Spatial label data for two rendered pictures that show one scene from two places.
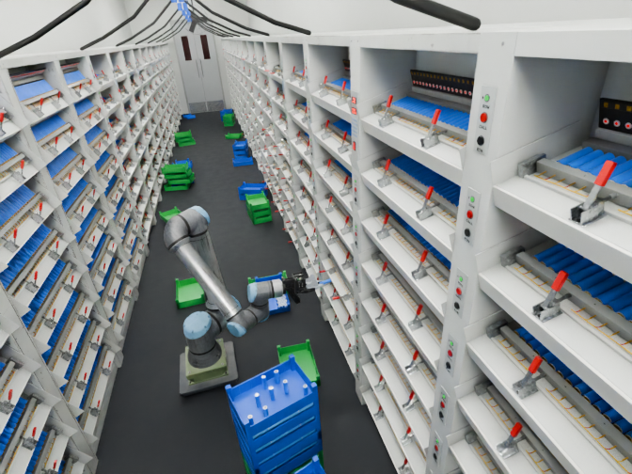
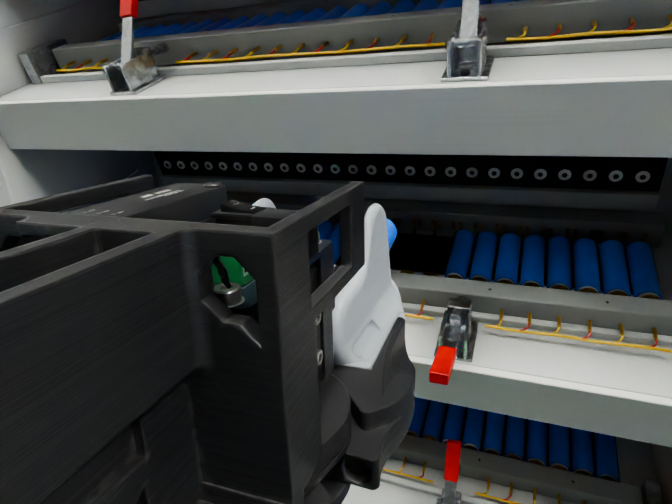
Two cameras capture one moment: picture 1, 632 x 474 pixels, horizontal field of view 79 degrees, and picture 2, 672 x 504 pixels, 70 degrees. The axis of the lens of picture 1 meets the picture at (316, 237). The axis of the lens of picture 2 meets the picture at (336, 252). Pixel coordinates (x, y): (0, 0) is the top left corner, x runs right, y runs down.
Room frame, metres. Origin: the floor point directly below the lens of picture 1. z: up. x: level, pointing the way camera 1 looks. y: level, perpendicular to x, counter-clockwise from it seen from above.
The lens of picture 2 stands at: (1.51, 0.17, 0.70)
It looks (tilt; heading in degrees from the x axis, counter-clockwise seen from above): 21 degrees down; 306
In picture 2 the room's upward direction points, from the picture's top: 3 degrees counter-clockwise
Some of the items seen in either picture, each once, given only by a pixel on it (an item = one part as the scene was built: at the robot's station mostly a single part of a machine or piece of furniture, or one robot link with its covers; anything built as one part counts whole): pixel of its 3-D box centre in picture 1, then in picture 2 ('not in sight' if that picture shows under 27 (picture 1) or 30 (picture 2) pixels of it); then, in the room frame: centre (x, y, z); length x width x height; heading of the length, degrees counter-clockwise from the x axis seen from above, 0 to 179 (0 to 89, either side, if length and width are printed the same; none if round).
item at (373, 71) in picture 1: (378, 257); not in sight; (1.42, -0.27, 0.87); 0.20 x 0.09 x 1.73; 103
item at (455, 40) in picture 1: (348, 39); not in sight; (1.76, -0.19, 1.71); 2.19 x 0.20 x 0.03; 13
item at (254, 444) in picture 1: (274, 406); not in sight; (1.04, 0.21, 0.44); 0.30 x 0.20 x 0.08; 120
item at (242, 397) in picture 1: (272, 392); not in sight; (1.04, 0.21, 0.52); 0.30 x 0.20 x 0.08; 120
